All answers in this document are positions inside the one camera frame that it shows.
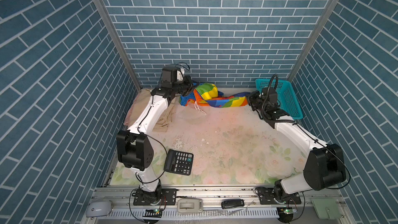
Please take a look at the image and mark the green leather wallet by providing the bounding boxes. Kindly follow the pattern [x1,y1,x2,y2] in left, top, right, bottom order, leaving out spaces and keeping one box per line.
[312,198,342,220]

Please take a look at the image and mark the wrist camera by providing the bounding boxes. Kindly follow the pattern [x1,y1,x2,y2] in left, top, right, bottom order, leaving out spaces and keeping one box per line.
[161,65,185,87]
[261,87,278,105]

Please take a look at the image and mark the black car key fob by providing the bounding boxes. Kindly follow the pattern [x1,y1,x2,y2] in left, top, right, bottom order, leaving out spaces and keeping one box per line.
[221,199,245,209]

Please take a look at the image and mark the white slotted cable duct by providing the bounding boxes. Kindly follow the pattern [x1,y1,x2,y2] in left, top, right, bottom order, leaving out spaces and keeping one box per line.
[106,207,279,220]

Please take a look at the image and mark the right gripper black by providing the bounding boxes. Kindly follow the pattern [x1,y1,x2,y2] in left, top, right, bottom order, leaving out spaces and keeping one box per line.
[246,90,267,115]

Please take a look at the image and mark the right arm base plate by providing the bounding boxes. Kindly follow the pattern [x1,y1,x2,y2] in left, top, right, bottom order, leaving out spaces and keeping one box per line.
[254,187,302,205]

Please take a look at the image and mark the multicolour cloth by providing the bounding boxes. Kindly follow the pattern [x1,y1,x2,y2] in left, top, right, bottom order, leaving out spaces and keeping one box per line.
[179,83,250,114]

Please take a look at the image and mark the pink shorts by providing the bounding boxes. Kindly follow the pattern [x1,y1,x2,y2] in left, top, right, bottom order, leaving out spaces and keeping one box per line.
[123,106,133,126]

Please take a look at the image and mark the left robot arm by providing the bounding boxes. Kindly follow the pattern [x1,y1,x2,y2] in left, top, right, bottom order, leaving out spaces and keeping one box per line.
[116,76,194,205]

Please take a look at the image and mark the beige plastic holder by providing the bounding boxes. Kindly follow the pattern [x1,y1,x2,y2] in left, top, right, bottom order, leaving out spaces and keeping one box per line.
[177,198,203,215]

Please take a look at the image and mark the teal plastic basket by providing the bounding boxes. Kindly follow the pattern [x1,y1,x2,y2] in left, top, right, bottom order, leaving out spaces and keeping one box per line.
[255,78,303,120]

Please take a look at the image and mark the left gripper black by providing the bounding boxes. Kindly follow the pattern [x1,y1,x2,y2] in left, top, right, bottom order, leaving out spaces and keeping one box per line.
[170,75,199,96]

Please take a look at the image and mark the left circuit board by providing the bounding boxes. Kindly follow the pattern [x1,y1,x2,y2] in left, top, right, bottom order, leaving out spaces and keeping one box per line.
[143,209,163,219]

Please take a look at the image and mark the grey computer mouse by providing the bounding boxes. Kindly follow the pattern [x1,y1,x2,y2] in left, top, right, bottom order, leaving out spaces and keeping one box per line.
[86,199,114,218]

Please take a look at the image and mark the circuit board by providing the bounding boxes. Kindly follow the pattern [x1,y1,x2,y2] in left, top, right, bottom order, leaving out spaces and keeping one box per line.
[143,209,163,219]
[277,207,296,216]

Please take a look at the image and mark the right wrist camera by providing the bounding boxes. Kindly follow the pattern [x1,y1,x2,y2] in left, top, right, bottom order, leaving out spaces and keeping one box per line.
[261,87,278,105]

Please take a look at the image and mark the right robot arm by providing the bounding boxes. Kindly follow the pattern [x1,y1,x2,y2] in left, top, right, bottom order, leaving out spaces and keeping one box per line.
[246,89,348,204]

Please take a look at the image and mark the black desk calculator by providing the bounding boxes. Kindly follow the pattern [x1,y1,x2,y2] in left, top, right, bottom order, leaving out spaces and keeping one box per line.
[163,149,194,176]

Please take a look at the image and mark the beige shorts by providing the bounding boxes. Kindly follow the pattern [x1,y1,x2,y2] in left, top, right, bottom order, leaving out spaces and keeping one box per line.
[130,89,176,132]

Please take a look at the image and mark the right circuit board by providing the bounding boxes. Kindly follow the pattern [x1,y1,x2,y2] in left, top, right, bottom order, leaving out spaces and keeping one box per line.
[277,207,296,216]

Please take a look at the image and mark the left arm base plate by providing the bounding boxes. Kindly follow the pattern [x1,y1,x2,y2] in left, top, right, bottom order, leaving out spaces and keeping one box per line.
[133,188,177,206]

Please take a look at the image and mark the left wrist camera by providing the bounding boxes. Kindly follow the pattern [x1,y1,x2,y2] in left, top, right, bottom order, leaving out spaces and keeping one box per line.
[161,65,185,87]

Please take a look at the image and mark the aluminium front rail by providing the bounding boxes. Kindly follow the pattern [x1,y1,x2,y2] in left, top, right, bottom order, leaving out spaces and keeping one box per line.
[92,185,346,207]

